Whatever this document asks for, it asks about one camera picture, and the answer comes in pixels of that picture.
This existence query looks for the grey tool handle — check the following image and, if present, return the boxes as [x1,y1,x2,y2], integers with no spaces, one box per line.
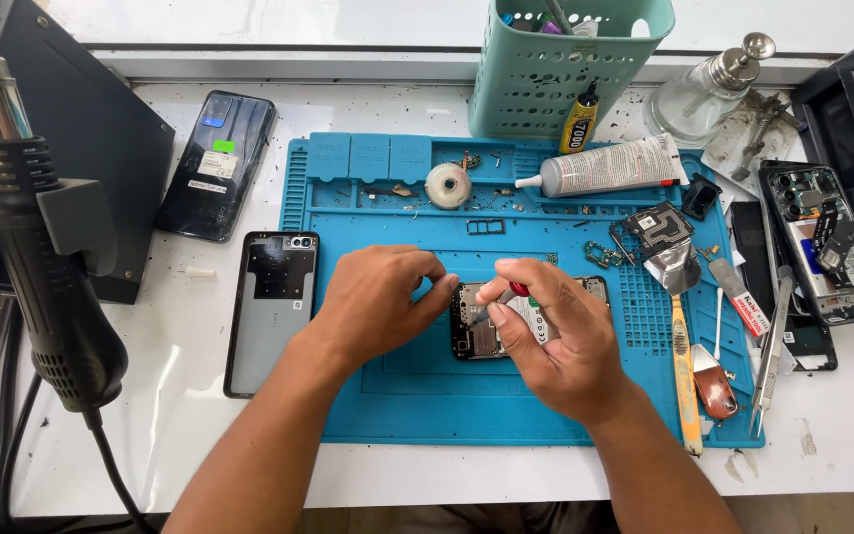
[544,0,578,36]

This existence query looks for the grey phone back cover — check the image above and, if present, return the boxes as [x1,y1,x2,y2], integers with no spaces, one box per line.
[222,230,321,401]

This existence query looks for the green charging flex board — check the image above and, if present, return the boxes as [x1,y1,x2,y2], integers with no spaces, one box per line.
[583,239,629,270]

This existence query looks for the silver foil piece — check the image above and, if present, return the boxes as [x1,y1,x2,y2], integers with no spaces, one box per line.
[642,238,703,297]

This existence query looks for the metal screw clamp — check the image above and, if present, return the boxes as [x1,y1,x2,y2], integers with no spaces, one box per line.
[730,89,803,183]

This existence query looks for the black power cable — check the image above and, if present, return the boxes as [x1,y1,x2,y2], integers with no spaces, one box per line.
[0,303,155,534]

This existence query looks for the white cotton swab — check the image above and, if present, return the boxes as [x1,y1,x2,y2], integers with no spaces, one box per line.
[712,286,725,363]

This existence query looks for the black hot air gun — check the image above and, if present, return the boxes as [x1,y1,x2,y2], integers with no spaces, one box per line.
[0,11,131,433]

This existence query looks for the red-capped precision screwdriver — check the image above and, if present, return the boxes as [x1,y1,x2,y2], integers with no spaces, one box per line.
[471,280,532,326]

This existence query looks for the blue silicone repair mat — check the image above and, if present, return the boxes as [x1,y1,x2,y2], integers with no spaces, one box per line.
[279,132,766,450]

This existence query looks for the white tape roll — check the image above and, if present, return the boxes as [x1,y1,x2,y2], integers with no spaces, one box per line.
[424,162,474,211]

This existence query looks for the brown opening pick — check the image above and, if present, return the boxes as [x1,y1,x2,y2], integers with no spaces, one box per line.
[691,344,740,422]

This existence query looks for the black phone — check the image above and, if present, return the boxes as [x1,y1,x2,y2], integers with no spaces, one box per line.
[449,275,612,362]

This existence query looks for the black phone screen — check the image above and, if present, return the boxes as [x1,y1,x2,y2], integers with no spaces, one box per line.
[728,199,840,372]

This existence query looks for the black camera frame piece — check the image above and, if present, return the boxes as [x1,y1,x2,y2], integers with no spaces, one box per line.
[681,172,724,222]

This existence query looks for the disassembled phone frame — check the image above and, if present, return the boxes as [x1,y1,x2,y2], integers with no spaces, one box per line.
[758,159,854,328]

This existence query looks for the white glue tube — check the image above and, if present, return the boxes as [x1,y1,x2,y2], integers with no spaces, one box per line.
[513,133,692,200]

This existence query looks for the yellow handled brush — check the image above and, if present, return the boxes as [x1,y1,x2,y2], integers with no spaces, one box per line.
[669,292,704,458]

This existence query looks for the glass solvent dispenser bottle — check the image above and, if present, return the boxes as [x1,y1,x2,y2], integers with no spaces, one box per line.
[643,32,777,148]

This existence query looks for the metal opening tool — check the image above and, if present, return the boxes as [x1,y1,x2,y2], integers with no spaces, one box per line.
[706,257,772,341]

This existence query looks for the dark glossy phone with stickers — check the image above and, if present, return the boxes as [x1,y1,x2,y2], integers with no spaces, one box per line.
[154,89,278,244]

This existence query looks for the person's left hand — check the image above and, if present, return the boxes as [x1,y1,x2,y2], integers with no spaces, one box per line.
[295,244,463,383]

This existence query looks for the person's right hand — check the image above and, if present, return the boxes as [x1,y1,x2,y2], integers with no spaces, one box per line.
[474,257,639,430]

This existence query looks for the black phone shield cover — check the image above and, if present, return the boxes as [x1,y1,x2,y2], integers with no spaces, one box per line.
[608,199,695,261]

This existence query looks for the silver tweezers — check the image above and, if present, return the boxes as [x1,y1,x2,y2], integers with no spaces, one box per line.
[747,265,797,439]

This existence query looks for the yellow black glue tube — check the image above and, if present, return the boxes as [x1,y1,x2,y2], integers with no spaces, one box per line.
[557,80,601,156]

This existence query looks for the teal perforated plastic basket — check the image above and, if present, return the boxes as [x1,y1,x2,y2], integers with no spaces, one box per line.
[467,0,676,142]

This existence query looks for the black hot air station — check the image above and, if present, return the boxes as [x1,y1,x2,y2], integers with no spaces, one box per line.
[0,0,176,306]

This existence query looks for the brown adhesive scrap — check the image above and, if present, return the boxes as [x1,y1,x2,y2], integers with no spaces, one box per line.
[363,182,418,200]

